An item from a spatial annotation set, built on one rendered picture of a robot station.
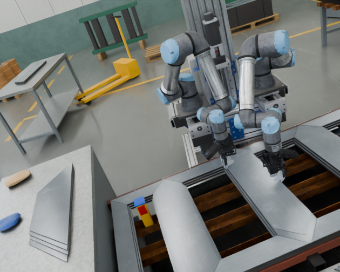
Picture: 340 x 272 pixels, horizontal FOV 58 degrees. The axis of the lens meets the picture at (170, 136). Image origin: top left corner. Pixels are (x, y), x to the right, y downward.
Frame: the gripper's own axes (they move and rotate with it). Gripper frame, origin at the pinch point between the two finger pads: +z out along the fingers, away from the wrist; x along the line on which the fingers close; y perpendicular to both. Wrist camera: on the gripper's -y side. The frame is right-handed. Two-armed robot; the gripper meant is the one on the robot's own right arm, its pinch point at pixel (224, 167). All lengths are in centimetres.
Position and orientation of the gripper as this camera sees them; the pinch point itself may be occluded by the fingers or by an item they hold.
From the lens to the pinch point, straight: 177.2
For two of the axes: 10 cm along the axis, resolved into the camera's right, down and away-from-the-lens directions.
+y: 9.3, -3.6, 0.8
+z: 2.8, 8.2, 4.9
